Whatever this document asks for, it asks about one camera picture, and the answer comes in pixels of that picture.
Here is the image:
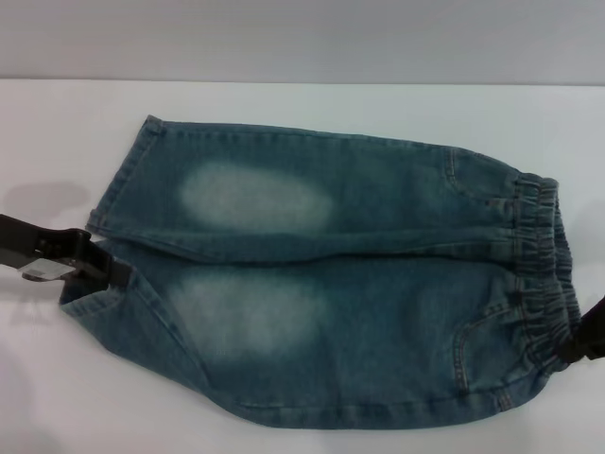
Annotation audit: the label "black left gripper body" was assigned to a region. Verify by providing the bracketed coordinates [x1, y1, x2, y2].
[0, 212, 47, 271]

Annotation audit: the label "blue washed denim shorts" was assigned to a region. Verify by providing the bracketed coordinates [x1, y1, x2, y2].
[59, 113, 583, 429]

